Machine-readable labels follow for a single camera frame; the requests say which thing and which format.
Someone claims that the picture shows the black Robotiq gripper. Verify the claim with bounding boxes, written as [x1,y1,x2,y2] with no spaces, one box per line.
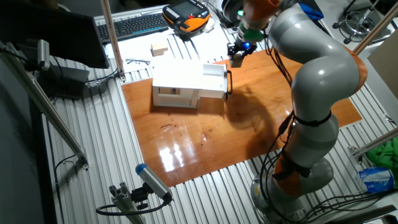
[226,40,259,58]

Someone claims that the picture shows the light wooden cube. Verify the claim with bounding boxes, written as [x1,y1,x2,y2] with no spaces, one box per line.
[229,51,247,68]

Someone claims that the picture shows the white drawer with black handle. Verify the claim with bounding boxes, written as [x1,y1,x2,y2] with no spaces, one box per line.
[198,62,234,102]

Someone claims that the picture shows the white plastic drawer cabinet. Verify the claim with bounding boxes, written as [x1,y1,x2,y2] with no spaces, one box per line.
[151,60,205,109]

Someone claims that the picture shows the black filament spool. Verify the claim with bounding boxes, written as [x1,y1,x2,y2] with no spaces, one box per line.
[221,0,247,28]

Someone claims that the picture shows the white computer mouse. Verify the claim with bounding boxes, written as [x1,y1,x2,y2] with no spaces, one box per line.
[201,17,216,34]

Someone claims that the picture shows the orange black teach pendant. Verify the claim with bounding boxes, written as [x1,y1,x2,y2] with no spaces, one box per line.
[162,0,211,35]

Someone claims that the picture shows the blue cloth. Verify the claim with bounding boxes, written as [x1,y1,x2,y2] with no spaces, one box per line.
[298,1,324,21]

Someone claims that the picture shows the beige wooden block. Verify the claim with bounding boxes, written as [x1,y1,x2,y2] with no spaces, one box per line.
[150,42,169,57]

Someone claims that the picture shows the glossy brown wooden board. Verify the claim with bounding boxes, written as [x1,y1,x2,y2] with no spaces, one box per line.
[121,49,363,188]

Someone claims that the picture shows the black computer keyboard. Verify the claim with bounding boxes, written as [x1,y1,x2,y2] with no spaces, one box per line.
[96,12,170,44]

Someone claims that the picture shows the metal stool base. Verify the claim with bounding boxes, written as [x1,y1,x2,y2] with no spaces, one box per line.
[331,0,393,45]

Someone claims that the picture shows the beige panel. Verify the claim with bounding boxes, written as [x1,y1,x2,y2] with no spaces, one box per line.
[366,29,398,101]

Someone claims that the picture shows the black box device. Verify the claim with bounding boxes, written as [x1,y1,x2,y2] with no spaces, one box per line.
[37,63,91,101]

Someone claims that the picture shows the green cloth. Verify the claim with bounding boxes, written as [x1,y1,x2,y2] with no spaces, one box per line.
[366,139,398,189]

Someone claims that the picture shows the black computer monitor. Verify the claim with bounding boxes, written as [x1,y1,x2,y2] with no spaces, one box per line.
[0,1,110,69]

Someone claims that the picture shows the blue white plastic package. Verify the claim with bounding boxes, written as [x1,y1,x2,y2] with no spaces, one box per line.
[356,166,396,194]

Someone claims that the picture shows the short aluminium profile stub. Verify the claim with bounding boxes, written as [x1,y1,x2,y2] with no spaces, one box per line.
[108,182,146,224]

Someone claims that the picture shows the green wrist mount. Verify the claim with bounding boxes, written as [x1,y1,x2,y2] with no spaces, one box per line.
[238,25,266,43]

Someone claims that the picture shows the white drawer without metal handle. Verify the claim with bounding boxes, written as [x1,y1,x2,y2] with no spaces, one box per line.
[157,95,195,106]

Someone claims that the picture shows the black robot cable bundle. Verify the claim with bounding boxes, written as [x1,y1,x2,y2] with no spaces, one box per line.
[257,29,312,220]

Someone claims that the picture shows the black frame eyeglasses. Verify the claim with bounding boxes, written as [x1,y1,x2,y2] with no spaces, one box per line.
[125,57,151,66]

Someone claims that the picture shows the aluminium frame profile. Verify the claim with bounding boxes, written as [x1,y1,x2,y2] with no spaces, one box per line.
[351,126,398,159]
[353,1,398,56]
[0,40,90,170]
[99,0,127,82]

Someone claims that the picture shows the silver camera with blue end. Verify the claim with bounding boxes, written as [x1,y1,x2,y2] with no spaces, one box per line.
[135,163,174,202]

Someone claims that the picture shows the black camera clamp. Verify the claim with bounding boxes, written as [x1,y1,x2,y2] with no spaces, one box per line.
[130,182,152,211]

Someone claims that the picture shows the black cables beside robot base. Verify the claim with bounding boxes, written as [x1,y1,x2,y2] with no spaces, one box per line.
[295,188,398,218]

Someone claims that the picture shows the silver camera on pole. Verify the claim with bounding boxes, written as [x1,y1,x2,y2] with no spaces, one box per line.
[37,39,51,72]

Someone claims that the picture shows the black camera cable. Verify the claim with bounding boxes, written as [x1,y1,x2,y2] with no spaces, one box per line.
[95,194,172,217]

